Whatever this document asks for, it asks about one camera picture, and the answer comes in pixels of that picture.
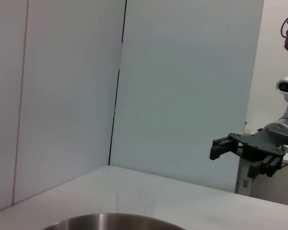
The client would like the clear plastic measuring cup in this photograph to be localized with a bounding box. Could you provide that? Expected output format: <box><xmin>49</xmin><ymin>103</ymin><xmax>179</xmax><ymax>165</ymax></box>
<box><xmin>115</xmin><ymin>188</ymin><xmax>158</xmax><ymax>216</ymax></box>

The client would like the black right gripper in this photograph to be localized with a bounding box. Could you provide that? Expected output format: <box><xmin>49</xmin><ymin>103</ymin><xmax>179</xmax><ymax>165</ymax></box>
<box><xmin>209</xmin><ymin>128</ymin><xmax>288</xmax><ymax>178</ymax></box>

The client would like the stainless steel mixing bowl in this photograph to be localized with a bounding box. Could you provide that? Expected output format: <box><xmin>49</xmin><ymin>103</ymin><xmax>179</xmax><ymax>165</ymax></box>
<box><xmin>42</xmin><ymin>212</ymin><xmax>187</xmax><ymax>230</ymax></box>

